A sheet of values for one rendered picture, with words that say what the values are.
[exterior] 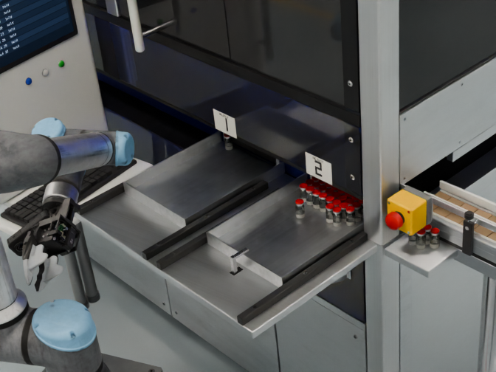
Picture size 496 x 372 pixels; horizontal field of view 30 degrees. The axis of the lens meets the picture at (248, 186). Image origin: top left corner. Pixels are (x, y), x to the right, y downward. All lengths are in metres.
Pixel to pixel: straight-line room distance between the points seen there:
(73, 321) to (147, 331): 1.49
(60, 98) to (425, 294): 1.16
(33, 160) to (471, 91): 1.07
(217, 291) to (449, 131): 0.66
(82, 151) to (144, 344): 1.55
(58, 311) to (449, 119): 0.99
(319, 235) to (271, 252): 0.13
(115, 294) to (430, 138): 1.72
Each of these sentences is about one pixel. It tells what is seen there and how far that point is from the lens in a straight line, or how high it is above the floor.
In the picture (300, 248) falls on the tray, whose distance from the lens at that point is 2.19.
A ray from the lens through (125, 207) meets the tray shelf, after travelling 2.41.
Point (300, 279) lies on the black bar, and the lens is 2.07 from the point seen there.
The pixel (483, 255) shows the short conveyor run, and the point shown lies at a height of 0.90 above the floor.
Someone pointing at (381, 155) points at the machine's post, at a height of 1.13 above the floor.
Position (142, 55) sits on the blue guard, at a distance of 2.64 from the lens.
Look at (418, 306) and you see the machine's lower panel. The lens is 2.45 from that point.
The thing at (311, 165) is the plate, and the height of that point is 1.02.
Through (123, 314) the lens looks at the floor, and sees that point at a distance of 3.45.
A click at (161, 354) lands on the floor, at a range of 3.26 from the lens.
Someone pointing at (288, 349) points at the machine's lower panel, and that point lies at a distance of 2.75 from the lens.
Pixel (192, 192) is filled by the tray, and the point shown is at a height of 0.88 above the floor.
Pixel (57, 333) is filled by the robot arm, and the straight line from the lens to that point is 1.87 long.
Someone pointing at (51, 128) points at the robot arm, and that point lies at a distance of 2.06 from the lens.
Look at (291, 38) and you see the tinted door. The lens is 2.11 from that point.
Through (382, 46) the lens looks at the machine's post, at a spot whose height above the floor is 1.39.
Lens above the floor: 2.21
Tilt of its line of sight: 33 degrees down
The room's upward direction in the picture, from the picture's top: 6 degrees counter-clockwise
